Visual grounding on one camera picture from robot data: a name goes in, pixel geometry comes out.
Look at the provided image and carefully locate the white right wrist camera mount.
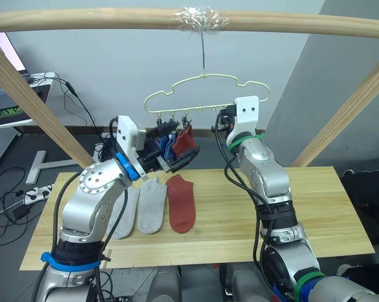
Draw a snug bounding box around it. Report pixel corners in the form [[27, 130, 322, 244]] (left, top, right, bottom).
[[232, 95, 260, 137]]

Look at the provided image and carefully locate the grey ankle sock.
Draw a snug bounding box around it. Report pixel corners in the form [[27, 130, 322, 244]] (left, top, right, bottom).
[[108, 186, 141, 240], [136, 177, 169, 235]]

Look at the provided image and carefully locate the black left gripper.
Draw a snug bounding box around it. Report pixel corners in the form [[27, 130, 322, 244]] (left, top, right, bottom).
[[135, 120, 201, 173]]

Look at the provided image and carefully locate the wooden rack leg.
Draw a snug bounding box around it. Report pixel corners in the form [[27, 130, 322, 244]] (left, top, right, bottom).
[[0, 36, 98, 170], [289, 47, 379, 168]]

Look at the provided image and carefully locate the red ankle sock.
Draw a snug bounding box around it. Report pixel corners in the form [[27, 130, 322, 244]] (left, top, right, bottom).
[[164, 174, 197, 235], [171, 125, 198, 156]]

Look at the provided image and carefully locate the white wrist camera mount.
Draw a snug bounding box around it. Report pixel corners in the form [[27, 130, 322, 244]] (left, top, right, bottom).
[[232, 95, 260, 137], [115, 115, 149, 177]]

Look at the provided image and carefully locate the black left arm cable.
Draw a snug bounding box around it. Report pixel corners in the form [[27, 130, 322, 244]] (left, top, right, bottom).
[[31, 169, 130, 302]]

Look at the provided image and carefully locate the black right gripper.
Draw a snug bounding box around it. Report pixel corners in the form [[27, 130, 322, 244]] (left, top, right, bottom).
[[210, 106, 238, 133]]

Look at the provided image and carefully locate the black cable bundle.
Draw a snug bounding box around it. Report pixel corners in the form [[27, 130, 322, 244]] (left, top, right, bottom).
[[94, 133, 118, 162]]

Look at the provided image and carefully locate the white metal stand foot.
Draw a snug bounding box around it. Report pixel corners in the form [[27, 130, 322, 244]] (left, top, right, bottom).
[[25, 150, 81, 186]]

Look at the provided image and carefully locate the blue wrist cable tie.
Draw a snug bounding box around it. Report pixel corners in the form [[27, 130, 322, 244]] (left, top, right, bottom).
[[115, 152, 139, 181]]

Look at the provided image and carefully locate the black floor cable tangle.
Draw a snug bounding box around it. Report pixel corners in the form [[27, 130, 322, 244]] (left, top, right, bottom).
[[0, 165, 30, 243]]

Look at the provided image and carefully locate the wooden rack crossbar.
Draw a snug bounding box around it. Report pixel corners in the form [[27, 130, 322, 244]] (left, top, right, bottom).
[[0, 7, 379, 41]]

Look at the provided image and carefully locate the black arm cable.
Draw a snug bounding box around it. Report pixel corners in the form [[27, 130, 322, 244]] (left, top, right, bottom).
[[31, 169, 130, 302], [215, 112, 273, 302]]

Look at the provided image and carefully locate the open laptop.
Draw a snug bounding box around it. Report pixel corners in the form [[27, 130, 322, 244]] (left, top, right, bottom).
[[0, 32, 31, 113]]

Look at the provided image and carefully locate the black bag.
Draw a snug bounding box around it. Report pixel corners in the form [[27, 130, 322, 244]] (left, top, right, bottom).
[[339, 167, 379, 250]]

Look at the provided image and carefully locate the grey rounded shape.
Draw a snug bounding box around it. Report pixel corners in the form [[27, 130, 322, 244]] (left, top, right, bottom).
[[144, 266, 183, 302], [218, 262, 266, 302]]

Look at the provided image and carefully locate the black cable with connector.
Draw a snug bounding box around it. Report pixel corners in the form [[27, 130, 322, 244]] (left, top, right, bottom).
[[28, 71, 115, 159]]

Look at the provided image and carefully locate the white power strip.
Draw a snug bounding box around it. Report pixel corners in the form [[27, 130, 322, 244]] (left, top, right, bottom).
[[21, 183, 55, 206]]

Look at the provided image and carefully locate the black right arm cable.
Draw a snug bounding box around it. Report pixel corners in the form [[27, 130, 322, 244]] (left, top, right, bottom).
[[215, 112, 273, 302]]

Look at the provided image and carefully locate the white pegboard panel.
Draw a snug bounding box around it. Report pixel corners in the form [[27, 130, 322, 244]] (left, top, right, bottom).
[[0, 126, 24, 177]]

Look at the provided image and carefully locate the cream wire clip hanger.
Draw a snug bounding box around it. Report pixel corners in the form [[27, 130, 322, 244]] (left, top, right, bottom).
[[143, 31, 270, 115]]

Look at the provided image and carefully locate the clear tape wrap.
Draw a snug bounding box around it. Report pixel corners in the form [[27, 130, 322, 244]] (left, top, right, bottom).
[[173, 6, 231, 34]]

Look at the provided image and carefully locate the green wrist cable tie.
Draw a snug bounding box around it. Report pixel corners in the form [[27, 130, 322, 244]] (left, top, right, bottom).
[[228, 132, 267, 155]]

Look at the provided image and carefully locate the black mat with green logo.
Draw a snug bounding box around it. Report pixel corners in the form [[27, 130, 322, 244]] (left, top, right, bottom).
[[0, 84, 50, 128]]

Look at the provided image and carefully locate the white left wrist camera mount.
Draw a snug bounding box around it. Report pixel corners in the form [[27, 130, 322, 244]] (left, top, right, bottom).
[[115, 115, 149, 177]]

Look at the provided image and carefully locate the white side table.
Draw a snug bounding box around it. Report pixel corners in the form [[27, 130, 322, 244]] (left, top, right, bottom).
[[0, 72, 57, 137]]

